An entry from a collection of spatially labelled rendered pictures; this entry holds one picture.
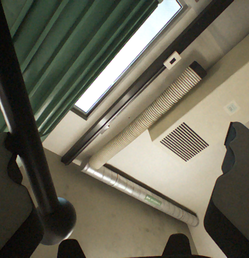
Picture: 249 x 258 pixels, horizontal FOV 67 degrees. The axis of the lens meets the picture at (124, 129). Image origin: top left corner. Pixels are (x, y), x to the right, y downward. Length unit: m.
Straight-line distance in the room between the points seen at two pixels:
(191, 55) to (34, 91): 1.67
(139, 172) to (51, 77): 2.30
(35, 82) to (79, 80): 0.04
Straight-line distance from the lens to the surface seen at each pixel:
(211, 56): 1.88
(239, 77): 1.71
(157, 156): 2.30
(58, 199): 0.17
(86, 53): 0.18
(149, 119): 1.72
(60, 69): 0.18
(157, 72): 1.63
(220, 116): 1.82
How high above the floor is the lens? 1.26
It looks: 22 degrees up
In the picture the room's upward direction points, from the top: 133 degrees counter-clockwise
